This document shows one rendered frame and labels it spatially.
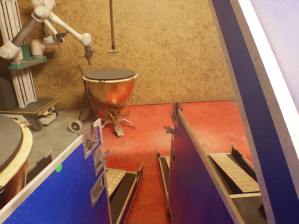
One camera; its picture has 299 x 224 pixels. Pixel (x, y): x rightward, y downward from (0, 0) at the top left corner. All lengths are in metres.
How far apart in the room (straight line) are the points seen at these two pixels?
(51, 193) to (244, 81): 0.63
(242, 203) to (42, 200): 1.37
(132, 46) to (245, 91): 3.23
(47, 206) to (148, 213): 1.14
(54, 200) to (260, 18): 0.75
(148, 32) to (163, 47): 0.36
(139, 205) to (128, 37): 2.64
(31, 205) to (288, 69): 0.68
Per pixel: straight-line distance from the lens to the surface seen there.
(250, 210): 1.70
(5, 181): 0.71
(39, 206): 0.71
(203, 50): 3.91
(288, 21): 0.51
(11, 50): 2.79
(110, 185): 1.91
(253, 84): 0.42
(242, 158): 2.33
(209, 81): 4.08
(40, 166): 2.35
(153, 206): 1.82
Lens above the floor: 1.34
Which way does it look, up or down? 22 degrees down
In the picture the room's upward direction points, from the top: straight up
